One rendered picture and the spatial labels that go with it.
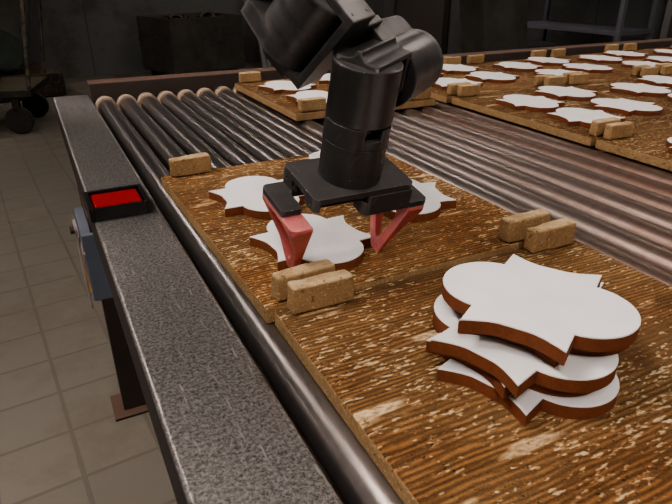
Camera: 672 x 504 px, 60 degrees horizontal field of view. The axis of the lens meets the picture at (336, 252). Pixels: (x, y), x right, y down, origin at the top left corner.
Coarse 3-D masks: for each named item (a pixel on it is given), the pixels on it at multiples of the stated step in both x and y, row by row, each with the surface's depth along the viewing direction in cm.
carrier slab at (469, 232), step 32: (288, 160) 90; (192, 192) 77; (448, 192) 77; (192, 224) 70; (224, 224) 67; (256, 224) 67; (352, 224) 67; (384, 224) 67; (416, 224) 67; (448, 224) 67; (480, 224) 67; (224, 256) 60; (256, 256) 60; (384, 256) 60; (416, 256) 60; (448, 256) 60; (480, 256) 61; (256, 288) 54
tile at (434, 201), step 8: (416, 184) 76; (424, 184) 76; (432, 184) 76; (424, 192) 74; (432, 192) 74; (440, 192) 74; (432, 200) 71; (440, 200) 71; (448, 200) 71; (456, 200) 71; (424, 208) 69; (432, 208) 69; (440, 208) 70; (448, 208) 72; (392, 216) 68; (416, 216) 67; (424, 216) 68; (432, 216) 68
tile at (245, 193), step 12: (240, 180) 78; (252, 180) 78; (264, 180) 78; (276, 180) 78; (216, 192) 74; (228, 192) 74; (240, 192) 74; (252, 192) 74; (228, 204) 70; (240, 204) 70; (252, 204) 70; (264, 204) 70; (228, 216) 69; (252, 216) 69; (264, 216) 68
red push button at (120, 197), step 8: (112, 192) 79; (120, 192) 79; (128, 192) 79; (136, 192) 79; (96, 200) 76; (104, 200) 76; (112, 200) 76; (120, 200) 76; (128, 200) 76; (136, 200) 76
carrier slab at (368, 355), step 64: (576, 256) 60; (320, 320) 49; (384, 320) 49; (320, 384) 43; (384, 384) 41; (448, 384) 41; (640, 384) 41; (384, 448) 36; (448, 448) 36; (512, 448) 36; (576, 448) 36; (640, 448) 36
